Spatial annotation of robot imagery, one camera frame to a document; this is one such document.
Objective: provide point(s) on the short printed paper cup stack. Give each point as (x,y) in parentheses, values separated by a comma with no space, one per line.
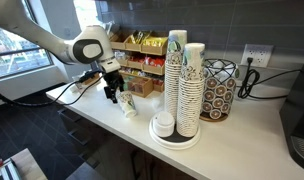
(190,93)

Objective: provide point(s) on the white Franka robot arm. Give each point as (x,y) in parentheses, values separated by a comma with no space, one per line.
(32,30)

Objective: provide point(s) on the low wooden packet box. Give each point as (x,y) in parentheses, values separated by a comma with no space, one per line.
(91,80)

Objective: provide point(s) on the white wall outlet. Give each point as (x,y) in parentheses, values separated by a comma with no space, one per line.
(257,55)

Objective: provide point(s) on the light wooden tabletop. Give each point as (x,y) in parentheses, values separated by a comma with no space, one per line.
(28,166)

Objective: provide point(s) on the black coffee machine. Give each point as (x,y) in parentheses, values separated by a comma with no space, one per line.
(297,113)

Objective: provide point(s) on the white round cup tray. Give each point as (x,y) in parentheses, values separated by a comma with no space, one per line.
(173,141)

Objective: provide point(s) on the glass window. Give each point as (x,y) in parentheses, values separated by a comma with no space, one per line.
(15,60)

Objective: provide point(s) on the metal frame with red clamp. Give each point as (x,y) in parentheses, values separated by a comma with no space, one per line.
(2,168)

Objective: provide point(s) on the wooden tea box clear lid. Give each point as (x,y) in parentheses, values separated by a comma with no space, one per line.
(140,87)

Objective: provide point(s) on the red packets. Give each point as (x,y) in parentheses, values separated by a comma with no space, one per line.
(155,61)

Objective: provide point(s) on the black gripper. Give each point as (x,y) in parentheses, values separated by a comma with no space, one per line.
(113,79)

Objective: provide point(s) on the tall printed paper cup stack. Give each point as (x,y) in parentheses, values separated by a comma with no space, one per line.
(173,73)

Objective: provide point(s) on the wooden organizer bin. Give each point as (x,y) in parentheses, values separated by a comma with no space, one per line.
(153,50)
(120,45)
(153,70)
(122,62)
(133,47)
(135,65)

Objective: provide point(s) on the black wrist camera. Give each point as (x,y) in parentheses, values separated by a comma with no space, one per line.
(109,94)

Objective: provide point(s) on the bright yellow sweetener packets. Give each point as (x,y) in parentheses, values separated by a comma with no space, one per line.
(154,41)

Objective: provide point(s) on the dark lower cabinet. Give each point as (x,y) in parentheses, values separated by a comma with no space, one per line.
(118,153)

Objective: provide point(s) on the white cup lid stack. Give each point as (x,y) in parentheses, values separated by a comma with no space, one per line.
(163,125)

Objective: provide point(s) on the yellow stick packets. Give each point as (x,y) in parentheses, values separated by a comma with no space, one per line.
(138,37)

